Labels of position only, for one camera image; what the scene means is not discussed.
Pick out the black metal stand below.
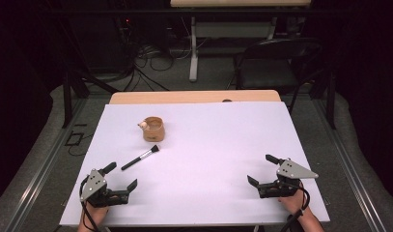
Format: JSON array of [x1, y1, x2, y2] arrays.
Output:
[[45, 0, 121, 129]]

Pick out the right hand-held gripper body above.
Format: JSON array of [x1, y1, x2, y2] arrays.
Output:
[[257, 158, 320, 199]]

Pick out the metal floor rail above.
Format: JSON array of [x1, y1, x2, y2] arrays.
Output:
[[4, 96, 89, 232], [313, 96, 389, 232]]

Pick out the person's left hand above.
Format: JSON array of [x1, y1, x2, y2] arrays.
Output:
[[77, 202, 111, 228]]

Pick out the black makeup brush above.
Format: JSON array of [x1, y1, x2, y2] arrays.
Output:
[[121, 144, 160, 172]]

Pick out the wooden cup with figurine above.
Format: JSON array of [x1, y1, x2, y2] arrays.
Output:
[[137, 116, 166, 143]]

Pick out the bundle of floor cables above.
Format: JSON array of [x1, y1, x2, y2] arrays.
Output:
[[118, 42, 193, 93]]

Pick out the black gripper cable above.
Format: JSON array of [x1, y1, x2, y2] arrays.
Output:
[[78, 175, 100, 232], [280, 181, 312, 232]]

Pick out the black floor outlet frame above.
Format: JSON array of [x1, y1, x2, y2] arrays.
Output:
[[64, 130, 84, 147]]

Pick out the wooden table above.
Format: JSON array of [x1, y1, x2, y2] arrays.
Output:
[[108, 89, 282, 105]]

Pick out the white-legged desk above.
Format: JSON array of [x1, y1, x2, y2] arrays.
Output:
[[169, 0, 313, 83]]

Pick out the black folding chair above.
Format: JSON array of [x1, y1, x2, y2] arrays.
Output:
[[227, 37, 323, 114]]

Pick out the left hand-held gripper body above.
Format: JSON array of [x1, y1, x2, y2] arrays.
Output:
[[79, 167, 130, 208]]

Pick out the white table board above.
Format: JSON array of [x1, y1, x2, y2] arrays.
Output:
[[59, 101, 331, 227]]

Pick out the person's right hand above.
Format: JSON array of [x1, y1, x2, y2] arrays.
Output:
[[277, 188, 313, 217]]

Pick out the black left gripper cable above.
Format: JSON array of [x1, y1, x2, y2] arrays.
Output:
[[78, 175, 100, 232]]

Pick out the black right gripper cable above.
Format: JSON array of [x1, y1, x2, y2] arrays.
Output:
[[280, 181, 312, 232]]

